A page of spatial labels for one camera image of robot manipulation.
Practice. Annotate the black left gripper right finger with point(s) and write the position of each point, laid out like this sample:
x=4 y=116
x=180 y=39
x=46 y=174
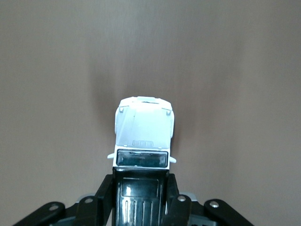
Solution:
x=181 y=212

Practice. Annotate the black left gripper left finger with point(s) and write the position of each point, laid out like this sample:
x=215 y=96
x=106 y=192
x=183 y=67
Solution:
x=89 y=212

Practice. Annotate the white black toy truck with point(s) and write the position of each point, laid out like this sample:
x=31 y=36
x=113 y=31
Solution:
x=143 y=131

